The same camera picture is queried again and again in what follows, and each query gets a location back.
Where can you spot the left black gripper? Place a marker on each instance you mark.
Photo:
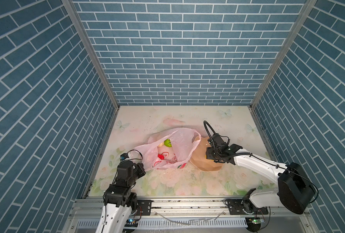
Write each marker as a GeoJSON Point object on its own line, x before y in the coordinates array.
{"type": "Point", "coordinates": [138, 167]}

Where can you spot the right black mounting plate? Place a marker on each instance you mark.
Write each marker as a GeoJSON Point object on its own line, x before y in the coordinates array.
{"type": "Point", "coordinates": [241, 207]}

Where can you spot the peach lotus shaped bowl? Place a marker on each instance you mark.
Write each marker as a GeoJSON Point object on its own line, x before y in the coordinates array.
{"type": "Point", "coordinates": [199, 160]}

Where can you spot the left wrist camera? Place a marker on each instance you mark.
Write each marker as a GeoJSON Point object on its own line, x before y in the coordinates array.
{"type": "Point", "coordinates": [124, 157]}

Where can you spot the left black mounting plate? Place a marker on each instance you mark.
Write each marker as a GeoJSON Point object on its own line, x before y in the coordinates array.
{"type": "Point", "coordinates": [143, 208]}

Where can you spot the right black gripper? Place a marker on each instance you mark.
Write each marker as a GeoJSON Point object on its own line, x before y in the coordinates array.
{"type": "Point", "coordinates": [208, 150]}

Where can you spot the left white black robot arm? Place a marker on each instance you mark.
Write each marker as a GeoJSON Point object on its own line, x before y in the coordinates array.
{"type": "Point", "coordinates": [113, 219]}

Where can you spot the pink plastic bag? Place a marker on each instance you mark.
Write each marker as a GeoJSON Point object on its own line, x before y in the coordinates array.
{"type": "Point", "coordinates": [184, 142]}

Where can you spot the black mounting plate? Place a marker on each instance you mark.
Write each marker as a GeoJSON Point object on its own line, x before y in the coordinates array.
{"type": "Point", "coordinates": [143, 208]}
{"type": "Point", "coordinates": [241, 207]}

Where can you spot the peach fake fruit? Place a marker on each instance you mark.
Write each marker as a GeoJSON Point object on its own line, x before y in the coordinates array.
{"type": "Point", "coordinates": [168, 154]}

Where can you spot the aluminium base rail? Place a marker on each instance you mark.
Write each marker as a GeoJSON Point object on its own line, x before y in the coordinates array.
{"type": "Point", "coordinates": [278, 220]}

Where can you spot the white ventilation grille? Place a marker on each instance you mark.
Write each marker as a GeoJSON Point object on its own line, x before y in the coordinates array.
{"type": "Point", "coordinates": [182, 223]}

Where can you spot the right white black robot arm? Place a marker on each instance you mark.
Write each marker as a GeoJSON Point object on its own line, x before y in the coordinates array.
{"type": "Point", "coordinates": [293, 190]}

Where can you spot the green fake fruit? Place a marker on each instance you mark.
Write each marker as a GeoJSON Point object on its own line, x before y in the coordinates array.
{"type": "Point", "coordinates": [167, 143]}

